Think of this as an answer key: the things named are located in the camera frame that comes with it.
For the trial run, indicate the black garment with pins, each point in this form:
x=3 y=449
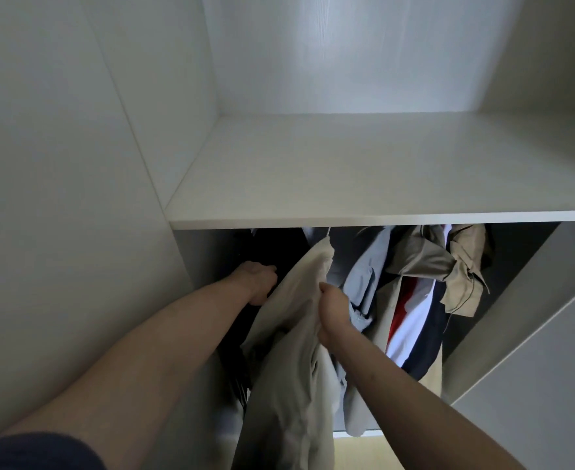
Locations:
x=260 y=249

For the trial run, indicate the person's left fingers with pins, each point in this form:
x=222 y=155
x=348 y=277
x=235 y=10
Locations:
x=267 y=283

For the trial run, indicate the white wardrobe shelf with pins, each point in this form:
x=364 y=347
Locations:
x=380 y=171

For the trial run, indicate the khaki trench coat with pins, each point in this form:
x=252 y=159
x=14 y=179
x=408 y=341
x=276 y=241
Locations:
x=459 y=269

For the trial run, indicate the person's left hand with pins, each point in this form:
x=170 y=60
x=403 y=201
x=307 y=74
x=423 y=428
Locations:
x=249 y=281

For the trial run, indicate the light blue shirt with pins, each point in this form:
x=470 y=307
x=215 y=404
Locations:
x=363 y=278

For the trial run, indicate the person's right hand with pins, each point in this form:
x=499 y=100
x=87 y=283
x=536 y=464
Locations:
x=334 y=313

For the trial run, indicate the dark blue sleeve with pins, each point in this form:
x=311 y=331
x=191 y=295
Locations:
x=33 y=452

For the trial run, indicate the beige garment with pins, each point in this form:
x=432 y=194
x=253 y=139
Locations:
x=287 y=367

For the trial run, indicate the person's right forearm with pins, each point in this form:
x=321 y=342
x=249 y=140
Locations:
x=414 y=406

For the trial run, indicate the person's right fingers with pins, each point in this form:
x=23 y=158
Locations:
x=323 y=290

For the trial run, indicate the person's left forearm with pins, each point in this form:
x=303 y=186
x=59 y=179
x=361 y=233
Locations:
x=135 y=357

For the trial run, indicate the white wardrobe door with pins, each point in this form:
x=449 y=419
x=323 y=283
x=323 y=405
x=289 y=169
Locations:
x=527 y=337

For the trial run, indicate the red white navy striped shirt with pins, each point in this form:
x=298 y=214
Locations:
x=414 y=323

